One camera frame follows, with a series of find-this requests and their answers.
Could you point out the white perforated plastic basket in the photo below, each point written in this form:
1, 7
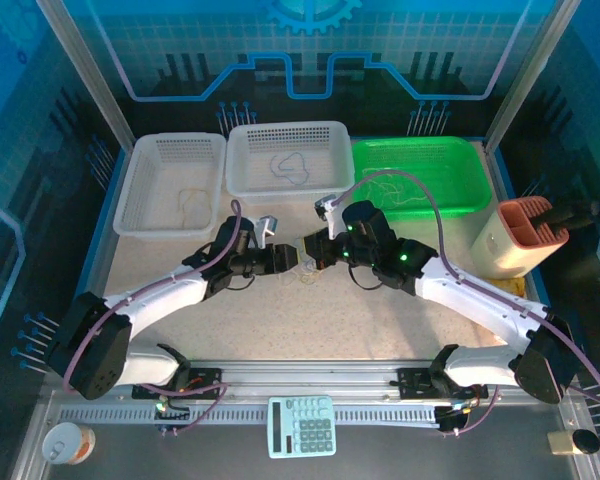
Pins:
250, 150
155, 170

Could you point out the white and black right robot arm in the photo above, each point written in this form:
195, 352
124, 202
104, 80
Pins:
470, 300

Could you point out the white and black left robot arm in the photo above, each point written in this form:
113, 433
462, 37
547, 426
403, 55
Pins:
165, 295

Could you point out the green perforated plastic basket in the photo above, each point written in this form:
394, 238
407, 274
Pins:
460, 170

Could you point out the beige holder with terracotta rim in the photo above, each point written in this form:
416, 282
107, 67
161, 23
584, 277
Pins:
500, 245

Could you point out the yellow cloth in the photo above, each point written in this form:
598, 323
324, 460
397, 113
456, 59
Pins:
512, 286

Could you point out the pale blue calculator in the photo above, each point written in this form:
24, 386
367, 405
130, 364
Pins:
300, 430

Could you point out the tin can with orange label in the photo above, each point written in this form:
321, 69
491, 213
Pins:
67, 445

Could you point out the small beige block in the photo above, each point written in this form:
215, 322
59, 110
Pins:
560, 442

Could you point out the black cylinder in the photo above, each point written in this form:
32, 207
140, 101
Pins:
586, 441

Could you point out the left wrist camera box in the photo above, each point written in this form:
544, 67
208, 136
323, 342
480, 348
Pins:
269, 223

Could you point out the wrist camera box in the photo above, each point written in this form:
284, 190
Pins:
325, 205
269, 223

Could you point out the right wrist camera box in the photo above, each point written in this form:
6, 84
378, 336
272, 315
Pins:
325, 205

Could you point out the aluminium mounting rail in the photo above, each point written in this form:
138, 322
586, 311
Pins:
305, 375

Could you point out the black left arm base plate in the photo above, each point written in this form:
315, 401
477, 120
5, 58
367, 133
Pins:
207, 382

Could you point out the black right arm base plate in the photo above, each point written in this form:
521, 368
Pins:
410, 382

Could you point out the aluminium frame post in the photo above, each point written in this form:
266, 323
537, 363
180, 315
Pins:
80, 65
530, 65

